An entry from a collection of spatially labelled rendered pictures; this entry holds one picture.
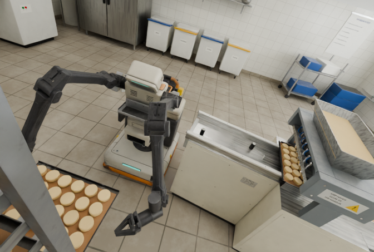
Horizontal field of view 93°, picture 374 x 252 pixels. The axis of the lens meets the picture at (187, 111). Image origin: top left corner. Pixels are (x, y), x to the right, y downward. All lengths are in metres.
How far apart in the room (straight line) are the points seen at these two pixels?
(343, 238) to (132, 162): 1.59
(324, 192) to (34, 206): 1.14
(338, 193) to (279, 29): 4.40
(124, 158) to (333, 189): 1.56
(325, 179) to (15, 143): 1.13
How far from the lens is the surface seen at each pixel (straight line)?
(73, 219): 0.89
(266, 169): 1.38
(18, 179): 0.29
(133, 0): 4.48
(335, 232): 1.52
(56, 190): 0.96
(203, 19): 5.04
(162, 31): 4.62
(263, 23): 5.10
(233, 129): 1.54
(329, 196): 1.22
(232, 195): 1.66
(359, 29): 5.82
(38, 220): 0.38
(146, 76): 1.17
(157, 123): 0.77
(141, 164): 1.82
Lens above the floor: 1.79
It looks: 37 degrees down
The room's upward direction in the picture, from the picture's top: 18 degrees clockwise
